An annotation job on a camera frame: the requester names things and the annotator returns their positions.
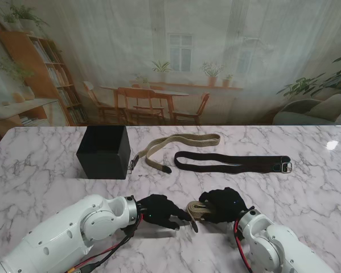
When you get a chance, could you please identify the printed room scene backdrop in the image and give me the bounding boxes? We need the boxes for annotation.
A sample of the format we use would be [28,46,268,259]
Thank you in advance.
[0,0,341,127]

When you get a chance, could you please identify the beige woven belt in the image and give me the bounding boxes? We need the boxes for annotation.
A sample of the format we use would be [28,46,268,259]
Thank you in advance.
[126,133,221,175]
[186,200,215,234]

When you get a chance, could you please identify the black belt storage box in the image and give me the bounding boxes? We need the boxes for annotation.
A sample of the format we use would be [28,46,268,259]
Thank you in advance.
[75,126,132,180]

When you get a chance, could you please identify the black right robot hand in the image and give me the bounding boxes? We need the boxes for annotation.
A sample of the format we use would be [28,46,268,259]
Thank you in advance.
[198,187,255,225]

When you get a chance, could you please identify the left arm red black cables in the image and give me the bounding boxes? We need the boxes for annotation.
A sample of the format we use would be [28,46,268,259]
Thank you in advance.
[70,214,144,273]

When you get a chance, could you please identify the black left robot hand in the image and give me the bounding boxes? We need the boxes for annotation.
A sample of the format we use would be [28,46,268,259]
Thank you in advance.
[135,194,192,230]

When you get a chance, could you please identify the black belt with silver buckle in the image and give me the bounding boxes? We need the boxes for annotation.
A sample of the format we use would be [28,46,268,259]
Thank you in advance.
[173,151,294,174]

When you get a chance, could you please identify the arm red black cables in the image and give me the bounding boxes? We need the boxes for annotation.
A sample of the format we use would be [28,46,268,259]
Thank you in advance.
[233,220,253,270]
[70,214,144,273]

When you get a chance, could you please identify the right arm red black cables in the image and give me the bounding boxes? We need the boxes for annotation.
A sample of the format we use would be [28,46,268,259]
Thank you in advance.
[233,220,253,270]

